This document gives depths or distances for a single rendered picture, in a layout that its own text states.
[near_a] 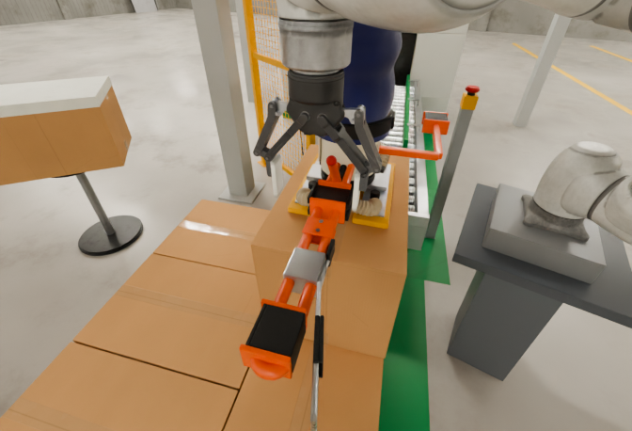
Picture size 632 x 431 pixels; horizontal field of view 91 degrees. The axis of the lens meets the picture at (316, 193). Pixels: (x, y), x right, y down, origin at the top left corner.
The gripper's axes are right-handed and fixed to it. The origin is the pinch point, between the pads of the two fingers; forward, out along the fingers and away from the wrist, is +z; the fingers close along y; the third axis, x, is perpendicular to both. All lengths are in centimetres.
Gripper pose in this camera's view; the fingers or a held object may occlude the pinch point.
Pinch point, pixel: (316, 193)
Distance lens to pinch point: 52.2
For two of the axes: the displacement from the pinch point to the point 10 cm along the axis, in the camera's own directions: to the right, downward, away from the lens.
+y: -9.6, -1.6, 2.2
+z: 0.0, 8.1, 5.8
